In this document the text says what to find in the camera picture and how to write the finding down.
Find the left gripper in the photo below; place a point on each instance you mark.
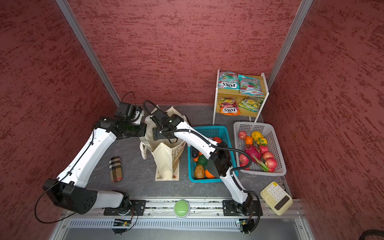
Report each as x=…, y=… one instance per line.
x=142, y=131

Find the green yellow candy bag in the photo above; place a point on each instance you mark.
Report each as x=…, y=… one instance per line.
x=252, y=104

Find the plaid case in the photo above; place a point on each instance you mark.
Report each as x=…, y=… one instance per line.
x=115, y=166

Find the teal candy bag left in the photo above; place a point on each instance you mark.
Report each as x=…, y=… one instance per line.
x=229, y=80

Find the orange candy bag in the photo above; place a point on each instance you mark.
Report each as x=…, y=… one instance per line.
x=229, y=106

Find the green push button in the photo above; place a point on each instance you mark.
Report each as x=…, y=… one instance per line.
x=182, y=209

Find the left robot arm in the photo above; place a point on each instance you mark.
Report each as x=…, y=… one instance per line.
x=68, y=190

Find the orange tangerine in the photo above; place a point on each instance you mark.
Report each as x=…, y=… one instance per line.
x=209, y=175

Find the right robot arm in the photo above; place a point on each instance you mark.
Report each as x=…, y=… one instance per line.
x=218, y=154

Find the yellow bell pepper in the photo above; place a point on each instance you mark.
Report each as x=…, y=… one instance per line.
x=256, y=136

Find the pink dragon fruit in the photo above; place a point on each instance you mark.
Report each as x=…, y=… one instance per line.
x=255, y=156

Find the cream calculator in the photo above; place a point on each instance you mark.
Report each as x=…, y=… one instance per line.
x=276, y=198

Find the cream canvas grocery bag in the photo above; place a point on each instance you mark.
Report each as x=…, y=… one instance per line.
x=166, y=153

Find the potato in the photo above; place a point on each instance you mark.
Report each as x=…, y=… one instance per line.
x=199, y=172

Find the small red apple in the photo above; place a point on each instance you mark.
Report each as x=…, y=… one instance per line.
x=242, y=135

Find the orange fruit white basket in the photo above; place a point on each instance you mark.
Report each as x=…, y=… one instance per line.
x=249, y=140

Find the teal candy bag right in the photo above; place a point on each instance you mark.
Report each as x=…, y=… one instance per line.
x=250, y=86

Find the white plastic basket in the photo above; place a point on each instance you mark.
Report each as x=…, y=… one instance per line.
x=268, y=132

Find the teal candy bag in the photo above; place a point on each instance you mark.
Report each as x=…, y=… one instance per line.
x=229, y=80
x=250, y=86

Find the teal plastic basket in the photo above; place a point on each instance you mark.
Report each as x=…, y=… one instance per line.
x=208, y=132

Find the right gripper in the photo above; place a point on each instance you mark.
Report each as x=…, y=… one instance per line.
x=158, y=133

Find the white wooden shelf rack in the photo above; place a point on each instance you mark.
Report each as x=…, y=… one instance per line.
x=253, y=117

